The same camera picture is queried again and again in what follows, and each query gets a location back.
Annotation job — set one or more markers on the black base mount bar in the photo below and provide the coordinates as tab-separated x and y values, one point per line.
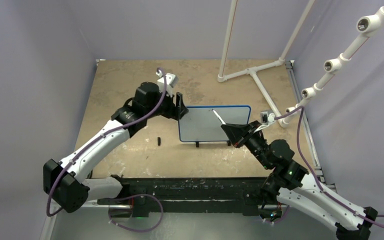
239	195

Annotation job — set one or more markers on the white PVC pipe with fittings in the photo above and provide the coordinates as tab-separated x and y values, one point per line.
366	26

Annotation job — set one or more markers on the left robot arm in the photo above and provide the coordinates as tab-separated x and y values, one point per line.
66	181

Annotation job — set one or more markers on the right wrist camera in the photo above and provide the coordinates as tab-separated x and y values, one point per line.
267	118

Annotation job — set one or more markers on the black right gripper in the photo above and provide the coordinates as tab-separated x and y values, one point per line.
235	132

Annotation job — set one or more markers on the white marker pen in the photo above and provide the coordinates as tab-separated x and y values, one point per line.
218	117

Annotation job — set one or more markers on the white PVC pipe frame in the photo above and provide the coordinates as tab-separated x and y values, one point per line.
253	71

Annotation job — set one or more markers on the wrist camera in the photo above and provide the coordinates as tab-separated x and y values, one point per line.
171	81
267	118

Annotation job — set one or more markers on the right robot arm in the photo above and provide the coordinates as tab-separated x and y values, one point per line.
292	184

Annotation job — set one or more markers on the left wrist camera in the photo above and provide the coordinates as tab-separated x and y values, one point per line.
171	81

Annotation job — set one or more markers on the blue framed whiteboard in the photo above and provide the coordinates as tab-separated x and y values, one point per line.
201	125

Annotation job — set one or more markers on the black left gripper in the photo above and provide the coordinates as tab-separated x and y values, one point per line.
175	112

